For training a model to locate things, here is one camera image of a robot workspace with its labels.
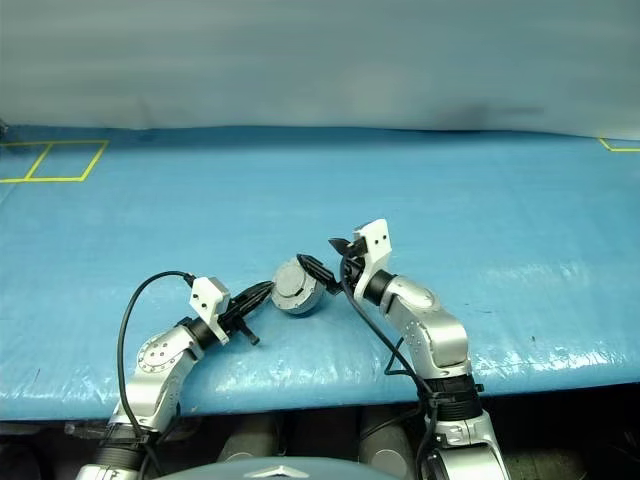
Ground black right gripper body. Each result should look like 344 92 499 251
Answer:
339 239 371 297

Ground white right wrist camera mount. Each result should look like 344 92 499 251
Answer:
353 218 392 302

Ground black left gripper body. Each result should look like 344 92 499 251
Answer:
219 294 261 348

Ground blue plastic table cover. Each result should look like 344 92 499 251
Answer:
0 124 640 421

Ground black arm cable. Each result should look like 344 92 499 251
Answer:
339 252 442 480
116 270 198 479

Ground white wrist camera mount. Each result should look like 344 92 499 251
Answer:
353 218 392 302
189 275 233 347

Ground silver round motor housing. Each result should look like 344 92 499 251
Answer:
270 269 328 318

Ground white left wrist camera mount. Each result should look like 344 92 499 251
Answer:
189 275 233 347

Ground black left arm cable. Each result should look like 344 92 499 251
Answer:
116 270 198 479

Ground grey robot torso with emblem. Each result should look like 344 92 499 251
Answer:
192 454 372 480

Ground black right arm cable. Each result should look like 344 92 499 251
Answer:
339 252 442 480

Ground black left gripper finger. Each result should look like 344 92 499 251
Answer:
240 280 276 303
245 286 274 314

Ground grey rounded cylinder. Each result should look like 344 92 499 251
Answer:
358 407 417 479
219 414 281 464

